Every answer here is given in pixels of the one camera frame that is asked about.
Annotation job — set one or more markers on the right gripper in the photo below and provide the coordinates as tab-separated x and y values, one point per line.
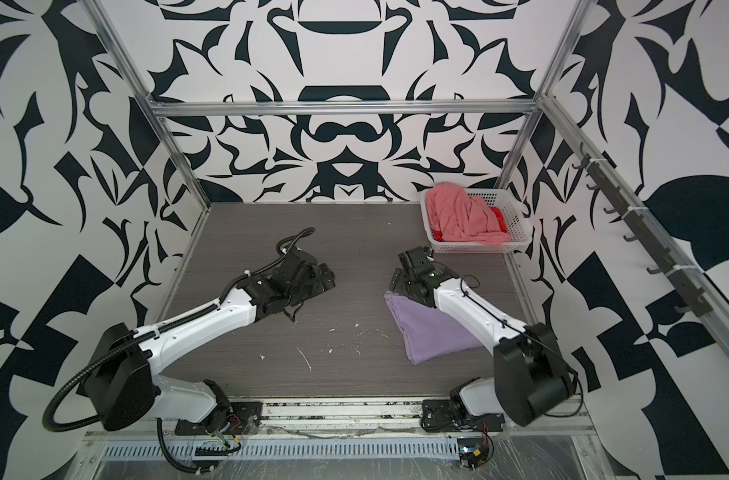
398	281

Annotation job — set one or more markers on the white cable duct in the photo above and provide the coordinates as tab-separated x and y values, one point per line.
440	448

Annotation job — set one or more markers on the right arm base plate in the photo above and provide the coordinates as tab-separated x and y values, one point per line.
447	415

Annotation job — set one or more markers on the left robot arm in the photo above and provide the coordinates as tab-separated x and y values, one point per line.
132	387

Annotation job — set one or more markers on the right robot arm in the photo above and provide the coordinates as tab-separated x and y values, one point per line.
530	376

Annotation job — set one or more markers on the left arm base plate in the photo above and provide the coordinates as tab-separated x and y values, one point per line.
237	419

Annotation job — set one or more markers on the aluminium frame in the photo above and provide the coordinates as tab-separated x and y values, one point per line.
544	105

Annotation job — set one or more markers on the white plastic laundry basket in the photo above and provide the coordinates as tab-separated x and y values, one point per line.
518	227

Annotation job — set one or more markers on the wall hook rail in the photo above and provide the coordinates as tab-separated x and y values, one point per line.
647	231

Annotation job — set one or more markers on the purple t-shirt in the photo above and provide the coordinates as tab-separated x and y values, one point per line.
427	332

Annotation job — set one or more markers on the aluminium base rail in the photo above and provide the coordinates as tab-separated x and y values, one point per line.
343	417

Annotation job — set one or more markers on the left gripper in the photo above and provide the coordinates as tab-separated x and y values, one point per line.
319	284

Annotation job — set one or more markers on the small electronics board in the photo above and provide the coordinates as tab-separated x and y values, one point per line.
473	453

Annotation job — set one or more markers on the pink t-shirt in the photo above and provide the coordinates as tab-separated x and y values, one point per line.
446	198

